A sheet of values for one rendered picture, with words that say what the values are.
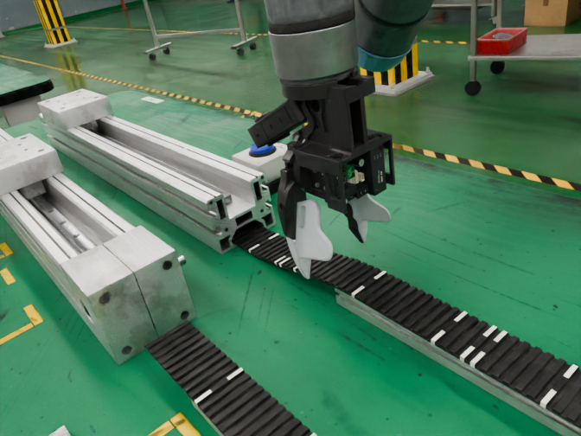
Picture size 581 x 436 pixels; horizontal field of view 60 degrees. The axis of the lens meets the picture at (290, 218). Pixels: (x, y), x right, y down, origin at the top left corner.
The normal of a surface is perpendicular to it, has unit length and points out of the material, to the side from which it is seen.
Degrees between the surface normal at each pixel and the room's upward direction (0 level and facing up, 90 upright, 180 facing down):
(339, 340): 0
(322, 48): 90
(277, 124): 94
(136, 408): 0
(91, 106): 90
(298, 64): 90
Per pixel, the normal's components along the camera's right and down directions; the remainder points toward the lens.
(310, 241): -0.77, 0.16
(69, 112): 0.63, 0.29
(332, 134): -0.76, 0.43
